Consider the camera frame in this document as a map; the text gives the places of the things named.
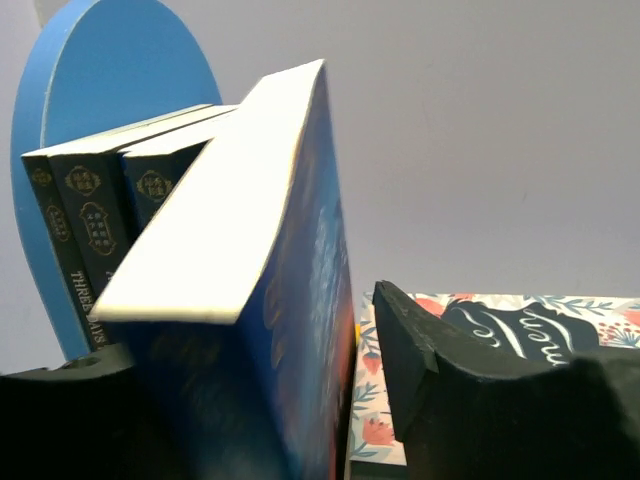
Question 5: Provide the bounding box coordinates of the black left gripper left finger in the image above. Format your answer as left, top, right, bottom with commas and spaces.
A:
1, 345, 143, 479

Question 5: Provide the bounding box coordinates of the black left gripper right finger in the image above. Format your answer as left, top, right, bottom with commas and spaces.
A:
372, 279, 640, 480

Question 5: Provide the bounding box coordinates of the sunset cover book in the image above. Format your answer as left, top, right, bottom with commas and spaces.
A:
92, 59, 356, 479

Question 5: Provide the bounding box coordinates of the A Tale of Two Cities book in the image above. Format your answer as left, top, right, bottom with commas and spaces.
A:
47, 103, 236, 296

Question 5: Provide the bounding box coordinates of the Three Days to See book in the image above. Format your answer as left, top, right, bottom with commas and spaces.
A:
20, 102, 214, 351

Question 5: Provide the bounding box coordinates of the Nineteen Eighty-Four book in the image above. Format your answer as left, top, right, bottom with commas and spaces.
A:
120, 109, 233, 232

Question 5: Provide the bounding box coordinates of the Little Women book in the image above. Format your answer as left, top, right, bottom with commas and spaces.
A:
348, 292, 640, 467

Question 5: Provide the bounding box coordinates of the blue and yellow bookshelf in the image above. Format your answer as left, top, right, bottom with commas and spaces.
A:
10, 1, 221, 359

